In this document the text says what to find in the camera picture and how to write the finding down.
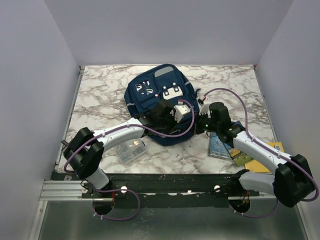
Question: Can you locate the Animal Farm blue book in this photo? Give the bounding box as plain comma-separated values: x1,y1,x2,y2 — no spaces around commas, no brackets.
224,136,253,167

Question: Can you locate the dark blue hardcover book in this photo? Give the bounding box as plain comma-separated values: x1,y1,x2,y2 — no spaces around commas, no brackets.
207,132,232,160

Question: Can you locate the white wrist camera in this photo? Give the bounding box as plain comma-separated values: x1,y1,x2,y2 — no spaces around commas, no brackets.
197,95,211,116
169,100,191,123

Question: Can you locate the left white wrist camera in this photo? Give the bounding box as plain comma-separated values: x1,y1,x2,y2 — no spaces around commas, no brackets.
169,100,191,123

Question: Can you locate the clear plastic parts box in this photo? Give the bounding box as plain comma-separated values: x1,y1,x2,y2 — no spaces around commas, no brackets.
115,139,146,165

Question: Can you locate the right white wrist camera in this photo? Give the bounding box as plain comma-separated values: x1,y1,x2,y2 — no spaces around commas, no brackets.
197,95,211,116

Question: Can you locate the metal table clamp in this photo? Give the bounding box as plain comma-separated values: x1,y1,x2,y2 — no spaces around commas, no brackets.
61,139,69,153

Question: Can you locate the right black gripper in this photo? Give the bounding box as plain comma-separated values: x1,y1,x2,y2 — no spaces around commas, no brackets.
183,110,220,135

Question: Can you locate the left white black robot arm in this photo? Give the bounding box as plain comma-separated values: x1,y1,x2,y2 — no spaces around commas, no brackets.
63,99,178,198

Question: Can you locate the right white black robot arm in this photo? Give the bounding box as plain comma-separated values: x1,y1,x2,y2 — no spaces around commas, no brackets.
195,102,320,208

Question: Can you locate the navy blue student backpack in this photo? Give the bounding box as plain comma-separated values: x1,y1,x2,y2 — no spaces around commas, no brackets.
123,63,202,147

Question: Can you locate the aluminium extrusion frame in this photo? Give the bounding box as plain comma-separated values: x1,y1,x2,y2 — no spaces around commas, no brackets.
38,177,86,201

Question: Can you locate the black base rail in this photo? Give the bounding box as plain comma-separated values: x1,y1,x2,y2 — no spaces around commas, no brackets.
51,172,259,212

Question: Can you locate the yellow notebook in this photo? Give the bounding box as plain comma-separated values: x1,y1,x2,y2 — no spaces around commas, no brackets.
240,141,289,175

